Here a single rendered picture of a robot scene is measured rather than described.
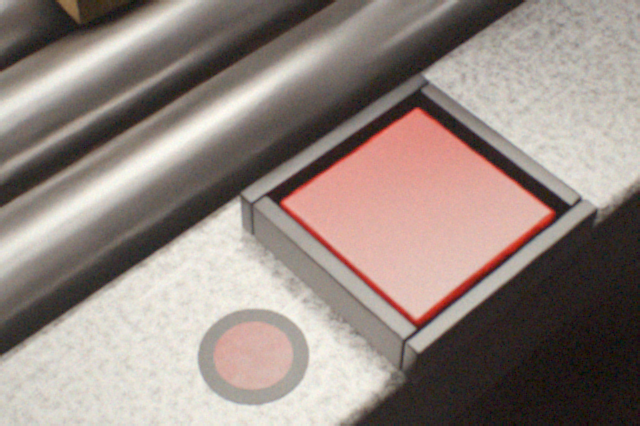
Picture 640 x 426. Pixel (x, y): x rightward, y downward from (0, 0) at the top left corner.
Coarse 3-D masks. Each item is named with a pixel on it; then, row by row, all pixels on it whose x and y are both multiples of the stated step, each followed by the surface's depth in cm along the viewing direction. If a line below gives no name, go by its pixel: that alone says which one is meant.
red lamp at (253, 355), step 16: (224, 336) 35; (240, 336) 35; (256, 336) 35; (272, 336) 35; (224, 352) 35; (240, 352) 35; (256, 352) 35; (272, 352) 35; (288, 352) 35; (224, 368) 35; (240, 368) 35; (256, 368) 35; (272, 368) 35; (288, 368) 35; (240, 384) 34; (256, 384) 34; (272, 384) 34
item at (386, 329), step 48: (384, 96) 39; (432, 96) 39; (336, 144) 38; (480, 144) 38; (288, 192) 37; (576, 192) 37; (288, 240) 36; (576, 240) 37; (336, 288) 35; (480, 288) 35; (528, 288) 36; (384, 336) 34; (432, 336) 34
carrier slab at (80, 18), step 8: (64, 0) 42; (72, 0) 42; (80, 0) 42; (88, 0) 42; (96, 0) 42; (104, 0) 42; (112, 0) 43; (120, 0) 43; (128, 0) 43; (64, 8) 43; (72, 8) 42; (80, 8) 42; (88, 8) 42; (96, 8) 42; (104, 8) 43; (112, 8) 43; (72, 16) 42; (80, 16) 42; (88, 16) 42; (96, 16) 43
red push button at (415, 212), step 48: (384, 144) 38; (432, 144) 38; (336, 192) 37; (384, 192) 37; (432, 192) 37; (480, 192) 37; (528, 192) 37; (336, 240) 36; (384, 240) 36; (432, 240) 36; (480, 240) 36; (528, 240) 36; (384, 288) 35; (432, 288) 35
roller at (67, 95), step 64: (192, 0) 44; (256, 0) 44; (320, 0) 46; (64, 64) 41; (128, 64) 42; (192, 64) 43; (0, 128) 40; (64, 128) 41; (128, 128) 43; (0, 192) 40
